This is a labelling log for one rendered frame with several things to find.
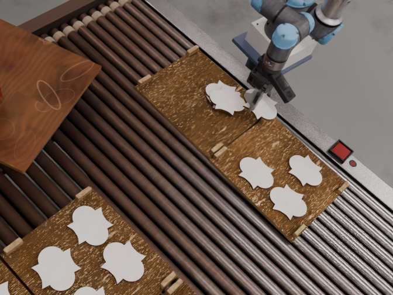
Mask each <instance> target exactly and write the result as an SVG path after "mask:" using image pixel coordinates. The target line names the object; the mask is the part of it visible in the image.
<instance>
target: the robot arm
mask: <svg viewBox="0 0 393 295"><path fill-rule="evenodd" d="M350 2H351V0H325V1H324V2H322V3H320V4H319V5H318V4H317V3H315V0H251V6H252V7H253V8H254V9H255V10H256V11H257V12H258V13H259V14H261V15H263V16H264V17H265V18H266V19H268V20H267V21H266V24H265V25H264V31H265V34H266V36H267V37H268V38H269V39H270V40H271V42H270V44H269V46H268V49H267V51H266V53H264V54H263V55H262V56H260V57H259V58H258V60H257V61H258V65H257V66H256V67H255V68H254V69H252V71H251V72H250V74H249V77H248V79H247V82H248V83H249V84H250V85H251V86H252V87H253V88H257V89H258V90H254V91H253V92H252V93H248V92H246V93H245V94H244V98H245V99H246V101H247V102H248V103H249V105H250V107H249V110H248V111H249V112H251V111H253V110H255V107H256V106H257V105H258V103H259V102H260V100H261V99H262V98H263V94H264V93H265V94H266V93H267V96H268V97H271V95H272V94H273V92H274V90H276V91H277V92H278V94H279V96H280V97H281V99H282V100H283V102H284V103H285V104H286V103H288V102H290V101H291V100H292V99H293V98H294V97H295V96H296V95H295V93H294V92H293V90H292V88H291V87H290V86H289V84H288V82H287V81H286V79H285V77H284V76H283V74H282V73H281V70H282V69H283V68H284V66H285V64H286V62H287V60H288V58H289V55H290V54H291V52H292V50H293V49H294V48H295V47H296V46H297V45H298V44H299V43H300V42H301V41H302V40H303V39H304V38H305V37H307V36H308V35H309V36H310V37H312V38H313V39H314V40H315V41H316V42H318V43H320V44H322V45H325V44H326V43H327V42H328V41H329V40H330V39H331V38H332V37H333V36H334V35H335V34H336V33H337V32H338V31H339V30H340V29H341V28H342V27H343V26H344V24H343V23H342V20H343V12H344V11H345V9H346V8H347V6H348V5H349V3H350Z"/></svg>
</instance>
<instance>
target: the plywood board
mask: <svg viewBox="0 0 393 295"><path fill-rule="evenodd" d="M101 67H102V66H100V65H99V64H96V63H94V62H92V61H90V60H88V59H85V58H83V57H81V56H79V55H77V54H75V53H73V52H71V51H68V50H66V49H64V48H62V47H60V46H58V45H56V44H54V43H51V42H49V41H47V40H45V39H42V38H41V37H38V36H36V35H34V34H32V33H30V32H28V31H26V30H23V29H21V28H19V27H17V26H15V25H13V24H11V23H9V22H6V21H4V20H2V19H0V87H1V91H2V96H1V97H0V163H1V164H4V165H6V166H8V167H10V168H11V169H14V170H16V171H18V172H20V173H22V174H24V173H25V171H26V170H27V169H28V167H29V166H30V165H31V164H32V162H33V161H34V159H35V158H36V156H37V155H38V154H39V153H40V151H41V150H42V149H43V147H44V146H45V144H46V143H47V142H48V140H49V139H50V138H51V136H52V135H53V133H55V131H56V130H57V128H58V127H59V126H60V124H61V123H62V121H63V120H64V119H65V117H66V116H67V115H68V113H69V112H70V111H71V109H72V108H73V106H74V105H75V104H76V103H77V101H78V100H79V99H80V97H81V96H82V95H83V93H84V92H85V90H86V89H87V88H88V86H89V85H90V84H91V83H92V81H93V80H94V78H95V77H96V76H97V74H98V73H99V72H100V70H101Z"/></svg>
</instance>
